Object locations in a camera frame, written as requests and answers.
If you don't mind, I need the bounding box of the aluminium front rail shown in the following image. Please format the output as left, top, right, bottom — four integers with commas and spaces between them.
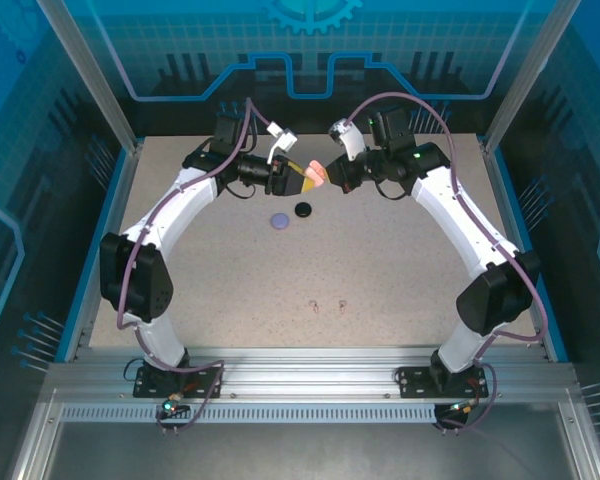
45, 347, 577, 401

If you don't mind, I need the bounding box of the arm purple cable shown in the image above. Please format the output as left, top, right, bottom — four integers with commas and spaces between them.
345, 91, 546, 434
115, 97, 226, 436

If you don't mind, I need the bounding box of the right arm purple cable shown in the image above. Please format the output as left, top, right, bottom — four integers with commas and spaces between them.
345, 91, 546, 434

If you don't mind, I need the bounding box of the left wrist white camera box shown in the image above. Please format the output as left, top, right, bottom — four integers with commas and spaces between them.
266, 123, 298, 164

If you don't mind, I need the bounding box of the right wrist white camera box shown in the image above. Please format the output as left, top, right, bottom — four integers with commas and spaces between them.
328, 118, 367, 162

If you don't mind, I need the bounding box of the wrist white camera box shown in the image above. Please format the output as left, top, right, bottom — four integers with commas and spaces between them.
266, 123, 298, 164
328, 118, 367, 162

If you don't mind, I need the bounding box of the aluminium frame post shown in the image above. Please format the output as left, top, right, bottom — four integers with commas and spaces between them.
36, 0, 142, 154
482, 0, 581, 154

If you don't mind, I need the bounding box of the blue table edge strip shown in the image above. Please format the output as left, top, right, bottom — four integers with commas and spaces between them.
488, 147, 570, 364
62, 147, 131, 364

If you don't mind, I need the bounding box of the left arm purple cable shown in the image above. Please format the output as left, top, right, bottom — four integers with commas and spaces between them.
115, 97, 226, 436

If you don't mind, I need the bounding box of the pink round charging case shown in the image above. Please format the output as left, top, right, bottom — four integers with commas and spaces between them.
304, 159, 328, 188

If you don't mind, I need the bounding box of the slotted grey cable duct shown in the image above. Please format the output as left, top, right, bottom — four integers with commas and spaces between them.
59, 403, 439, 425

